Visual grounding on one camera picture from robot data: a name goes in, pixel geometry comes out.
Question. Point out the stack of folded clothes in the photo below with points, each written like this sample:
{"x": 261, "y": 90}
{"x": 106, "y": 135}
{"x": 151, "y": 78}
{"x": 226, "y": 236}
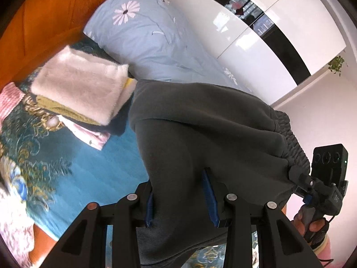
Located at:
{"x": 78, "y": 83}

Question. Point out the pink knitted cloth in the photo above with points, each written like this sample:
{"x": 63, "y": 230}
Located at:
{"x": 9, "y": 99}

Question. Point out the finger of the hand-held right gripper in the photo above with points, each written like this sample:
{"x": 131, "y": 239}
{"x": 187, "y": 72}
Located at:
{"x": 306, "y": 196}
{"x": 302, "y": 177}

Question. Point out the yellow folded cloth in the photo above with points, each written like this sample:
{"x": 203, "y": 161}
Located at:
{"x": 130, "y": 83}

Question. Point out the person's right forearm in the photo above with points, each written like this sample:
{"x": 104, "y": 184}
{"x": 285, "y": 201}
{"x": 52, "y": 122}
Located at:
{"x": 325, "y": 252}

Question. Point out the dark navy folded cloth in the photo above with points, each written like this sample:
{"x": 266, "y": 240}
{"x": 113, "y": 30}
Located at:
{"x": 118, "y": 124}

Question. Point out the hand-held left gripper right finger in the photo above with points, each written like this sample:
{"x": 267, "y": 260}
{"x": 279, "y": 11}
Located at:
{"x": 209, "y": 198}

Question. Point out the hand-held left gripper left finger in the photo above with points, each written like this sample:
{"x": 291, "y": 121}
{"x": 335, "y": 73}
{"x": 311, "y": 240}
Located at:
{"x": 149, "y": 209}

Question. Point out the olive folded cloth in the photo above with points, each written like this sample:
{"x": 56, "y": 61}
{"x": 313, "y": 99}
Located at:
{"x": 53, "y": 104}

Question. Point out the person's right hand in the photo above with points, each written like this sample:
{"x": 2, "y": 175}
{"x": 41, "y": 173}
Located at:
{"x": 299, "y": 223}

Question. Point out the white glossy wardrobe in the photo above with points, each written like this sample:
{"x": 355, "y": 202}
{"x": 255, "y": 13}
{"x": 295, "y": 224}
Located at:
{"x": 251, "y": 47}

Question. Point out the light blue floral pillow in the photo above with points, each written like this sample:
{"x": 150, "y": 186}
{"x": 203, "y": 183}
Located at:
{"x": 156, "y": 42}

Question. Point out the pink white folded cloth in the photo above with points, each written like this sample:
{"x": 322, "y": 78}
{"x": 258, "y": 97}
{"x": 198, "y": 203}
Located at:
{"x": 89, "y": 137}

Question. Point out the small green hanging plant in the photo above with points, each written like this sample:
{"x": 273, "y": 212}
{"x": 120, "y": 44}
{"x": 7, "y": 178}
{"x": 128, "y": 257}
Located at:
{"x": 336, "y": 64}

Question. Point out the blue patterned bed sheet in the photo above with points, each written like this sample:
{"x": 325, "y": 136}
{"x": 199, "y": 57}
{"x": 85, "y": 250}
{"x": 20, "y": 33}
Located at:
{"x": 106, "y": 167}

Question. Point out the dark grey pants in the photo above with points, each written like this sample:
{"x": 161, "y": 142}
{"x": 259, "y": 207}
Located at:
{"x": 195, "y": 131}

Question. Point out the dark green folded cloth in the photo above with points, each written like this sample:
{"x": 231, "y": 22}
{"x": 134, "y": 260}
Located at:
{"x": 94, "y": 51}

